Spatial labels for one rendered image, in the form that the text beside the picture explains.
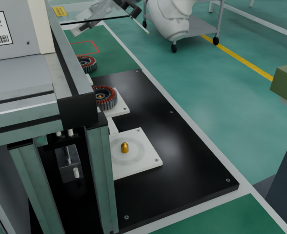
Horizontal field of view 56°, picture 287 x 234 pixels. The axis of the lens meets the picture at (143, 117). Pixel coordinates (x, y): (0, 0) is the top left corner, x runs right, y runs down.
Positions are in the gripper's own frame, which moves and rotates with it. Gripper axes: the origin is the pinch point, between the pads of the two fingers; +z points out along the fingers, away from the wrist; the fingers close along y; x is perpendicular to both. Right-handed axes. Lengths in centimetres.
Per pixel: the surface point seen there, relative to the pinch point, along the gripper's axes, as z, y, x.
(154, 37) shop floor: -5, 227, -109
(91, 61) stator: 4.0, -0.1, -14.8
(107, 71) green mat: 0.1, -3.6, -20.9
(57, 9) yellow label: -6.1, -25.4, 11.7
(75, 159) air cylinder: 1, -61, -12
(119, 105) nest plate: -6.1, -33.0, -20.8
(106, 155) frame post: -15, -76, -2
